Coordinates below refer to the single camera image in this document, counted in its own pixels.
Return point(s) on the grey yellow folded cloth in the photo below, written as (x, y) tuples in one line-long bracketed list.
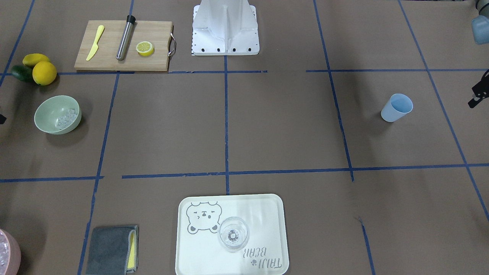
[(113, 250)]

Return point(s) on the yellow plastic knife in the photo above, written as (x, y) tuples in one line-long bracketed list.
[(95, 46)]

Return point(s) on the yellow mango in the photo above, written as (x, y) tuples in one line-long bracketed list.
[(30, 60)]

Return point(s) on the light blue cup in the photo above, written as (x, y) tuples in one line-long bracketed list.
[(397, 106)]

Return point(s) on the green bowl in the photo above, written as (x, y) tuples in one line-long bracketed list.
[(48, 112)]

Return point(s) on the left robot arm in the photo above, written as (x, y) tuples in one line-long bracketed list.
[(480, 30)]

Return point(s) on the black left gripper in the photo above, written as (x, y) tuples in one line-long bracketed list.
[(480, 89)]

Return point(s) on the lemon half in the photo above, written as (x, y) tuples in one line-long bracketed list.
[(145, 48)]

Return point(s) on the clear wine glass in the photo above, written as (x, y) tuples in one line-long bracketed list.
[(234, 234)]

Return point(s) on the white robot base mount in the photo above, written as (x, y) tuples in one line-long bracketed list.
[(225, 27)]

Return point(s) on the steel muddler black tip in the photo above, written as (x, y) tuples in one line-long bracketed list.
[(126, 38)]

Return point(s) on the yellow lemon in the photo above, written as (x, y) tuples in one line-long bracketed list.
[(44, 73)]

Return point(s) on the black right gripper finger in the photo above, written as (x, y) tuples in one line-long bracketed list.
[(2, 119)]

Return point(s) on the wooden cutting board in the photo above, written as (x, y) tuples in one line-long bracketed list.
[(157, 32)]

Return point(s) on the green avocado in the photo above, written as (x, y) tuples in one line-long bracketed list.
[(22, 73)]

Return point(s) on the ice cubes in cup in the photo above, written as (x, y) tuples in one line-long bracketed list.
[(65, 120)]

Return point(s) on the pink bowl of ice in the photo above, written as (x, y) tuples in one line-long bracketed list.
[(10, 254)]

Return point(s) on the cream bear tray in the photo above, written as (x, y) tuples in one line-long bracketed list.
[(199, 252)]

